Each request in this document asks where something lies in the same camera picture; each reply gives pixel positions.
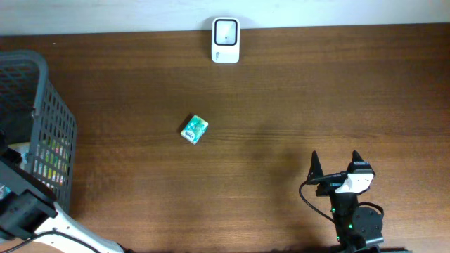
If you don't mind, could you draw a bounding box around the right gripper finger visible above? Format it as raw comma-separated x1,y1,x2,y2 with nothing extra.
306,151,323,183
349,150,364,172

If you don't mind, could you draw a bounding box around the teal tissue pack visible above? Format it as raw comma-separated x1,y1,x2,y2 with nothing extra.
180,115,209,145

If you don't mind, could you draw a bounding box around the green tea carton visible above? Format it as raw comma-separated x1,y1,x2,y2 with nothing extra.
33,137,70,186

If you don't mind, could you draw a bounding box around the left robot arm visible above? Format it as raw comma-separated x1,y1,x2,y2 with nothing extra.
1,132,131,253

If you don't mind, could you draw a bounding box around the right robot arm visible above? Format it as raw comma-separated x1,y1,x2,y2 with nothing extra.
299,151,384,252

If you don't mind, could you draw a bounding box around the white barcode scanner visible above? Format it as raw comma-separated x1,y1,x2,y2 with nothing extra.
211,17,240,64

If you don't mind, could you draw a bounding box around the grey plastic mesh basket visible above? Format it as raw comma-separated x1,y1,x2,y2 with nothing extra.
1,50,77,212

